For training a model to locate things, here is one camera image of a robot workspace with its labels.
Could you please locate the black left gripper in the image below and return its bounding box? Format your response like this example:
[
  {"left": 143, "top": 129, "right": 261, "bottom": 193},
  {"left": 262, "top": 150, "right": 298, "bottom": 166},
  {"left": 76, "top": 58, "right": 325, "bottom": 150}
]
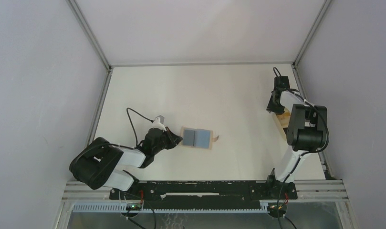
[{"left": 152, "top": 126, "right": 182, "bottom": 155}]

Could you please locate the gold VIP card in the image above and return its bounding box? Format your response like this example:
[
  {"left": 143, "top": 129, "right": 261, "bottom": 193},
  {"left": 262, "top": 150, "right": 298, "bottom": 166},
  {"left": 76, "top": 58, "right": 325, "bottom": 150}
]
[{"left": 276, "top": 108, "right": 291, "bottom": 122}]

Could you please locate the tan wooden tray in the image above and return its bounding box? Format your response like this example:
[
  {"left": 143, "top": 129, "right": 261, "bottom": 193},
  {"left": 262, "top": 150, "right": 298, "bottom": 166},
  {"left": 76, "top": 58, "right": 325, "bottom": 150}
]
[{"left": 272, "top": 113, "right": 289, "bottom": 141}]

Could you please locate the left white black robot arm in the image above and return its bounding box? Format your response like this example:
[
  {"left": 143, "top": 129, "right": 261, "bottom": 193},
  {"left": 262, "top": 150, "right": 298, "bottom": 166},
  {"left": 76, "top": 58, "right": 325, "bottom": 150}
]
[{"left": 69, "top": 127, "right": 183, "bottom": 199}]

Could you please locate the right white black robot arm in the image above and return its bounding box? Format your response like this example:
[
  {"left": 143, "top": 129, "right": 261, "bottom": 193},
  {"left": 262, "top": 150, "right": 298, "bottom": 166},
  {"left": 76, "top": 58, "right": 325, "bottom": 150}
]
[{"left": 266, "top": 88, "right": 330, "bottom": 198}]

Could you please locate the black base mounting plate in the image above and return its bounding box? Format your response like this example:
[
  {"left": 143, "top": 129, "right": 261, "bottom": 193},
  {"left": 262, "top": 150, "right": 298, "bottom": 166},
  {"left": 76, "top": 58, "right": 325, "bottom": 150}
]
[{"left": 109, "top": 180, "right": 298, "bottom": 209}]

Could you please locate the left green controller board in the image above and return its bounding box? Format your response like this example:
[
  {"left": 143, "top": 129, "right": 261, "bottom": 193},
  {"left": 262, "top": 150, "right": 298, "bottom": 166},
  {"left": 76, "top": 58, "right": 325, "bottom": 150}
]
[{"left": 126, "top": 204, "right": 142, "bottom": 211}]

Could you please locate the green controller board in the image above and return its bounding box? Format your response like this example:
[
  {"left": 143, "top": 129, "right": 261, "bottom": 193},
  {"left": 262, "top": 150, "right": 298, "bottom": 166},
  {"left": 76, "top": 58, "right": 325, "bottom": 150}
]
[
  {"left": 268, "top": 205, "right": 287, "bottom": 212},
  {"left": 126, "top": 204, "right": 142, "bottom": 211}
]

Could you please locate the right green controller board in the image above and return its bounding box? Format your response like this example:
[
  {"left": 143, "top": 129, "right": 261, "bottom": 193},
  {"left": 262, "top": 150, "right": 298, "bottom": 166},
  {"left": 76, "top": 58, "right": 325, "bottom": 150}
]
[{"left": 268, "top": 205, "right": 287, "bottom": 212}]

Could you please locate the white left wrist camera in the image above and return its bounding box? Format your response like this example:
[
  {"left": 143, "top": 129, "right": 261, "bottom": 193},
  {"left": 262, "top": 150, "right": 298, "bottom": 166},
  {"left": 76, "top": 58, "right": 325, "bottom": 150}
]
[{"left": 152, "top": 115, "right": 167, "bottom": 131}]

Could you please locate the black left camera cable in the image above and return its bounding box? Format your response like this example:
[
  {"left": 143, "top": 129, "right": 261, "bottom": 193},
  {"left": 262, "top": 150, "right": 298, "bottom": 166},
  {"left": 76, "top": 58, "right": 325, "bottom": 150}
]
[{"left": 126, "top": 107, "right": 155, "bottom": 147}]

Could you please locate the back aluminium frame rail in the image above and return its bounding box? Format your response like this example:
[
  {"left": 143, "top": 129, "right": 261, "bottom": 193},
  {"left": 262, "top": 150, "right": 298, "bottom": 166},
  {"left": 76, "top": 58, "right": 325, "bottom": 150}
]
[{"left": 111, "top": 61, "right": 294, "bottom": 68}]

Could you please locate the aluminium frame rail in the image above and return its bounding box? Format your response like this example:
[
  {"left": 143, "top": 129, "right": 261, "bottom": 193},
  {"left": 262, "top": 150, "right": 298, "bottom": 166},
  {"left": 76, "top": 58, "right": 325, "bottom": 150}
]
[
  {"left": 111, "top": 61, "right": 294, "bottom": 68},
  {"left": 61, "top": 180, "right": 349, "bottom": 202}
]

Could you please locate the aluminium frame front rail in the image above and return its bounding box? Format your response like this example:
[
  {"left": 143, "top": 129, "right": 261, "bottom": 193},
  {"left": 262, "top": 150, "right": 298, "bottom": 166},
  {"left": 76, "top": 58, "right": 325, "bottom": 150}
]
[{"left": 61, "top": 180, "right": 349, "bottom": 202}]

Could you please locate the white cable duct strip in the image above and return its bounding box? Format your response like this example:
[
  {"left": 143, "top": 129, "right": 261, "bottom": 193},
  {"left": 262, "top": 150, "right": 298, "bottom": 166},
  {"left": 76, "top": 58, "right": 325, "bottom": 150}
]
[{"left": 72, "top": 202, "right": 269, "bottom": 213}]

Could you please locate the right aluminium frame post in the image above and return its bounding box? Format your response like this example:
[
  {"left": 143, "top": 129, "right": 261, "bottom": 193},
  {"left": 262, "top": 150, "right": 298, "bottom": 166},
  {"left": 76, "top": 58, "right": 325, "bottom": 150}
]
[{"left": 292, "top": 0, "right": 333, "bottom": 69}]

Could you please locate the aluminium frame post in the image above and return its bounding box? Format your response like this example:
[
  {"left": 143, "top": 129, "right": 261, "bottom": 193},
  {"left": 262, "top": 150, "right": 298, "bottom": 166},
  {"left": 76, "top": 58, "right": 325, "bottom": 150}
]
[
  {"left": 66, "top": 0, "right": 112, "bottom": 71},
  {"left": 292, "top": 0, "right": 333, "bottom": 69}
]

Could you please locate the left aluminium frame post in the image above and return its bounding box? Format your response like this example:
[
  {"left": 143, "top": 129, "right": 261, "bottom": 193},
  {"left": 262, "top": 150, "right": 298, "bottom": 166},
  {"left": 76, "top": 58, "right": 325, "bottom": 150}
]
[{"left": 66, "top": 0, "right": 112, "bottom": 71}]

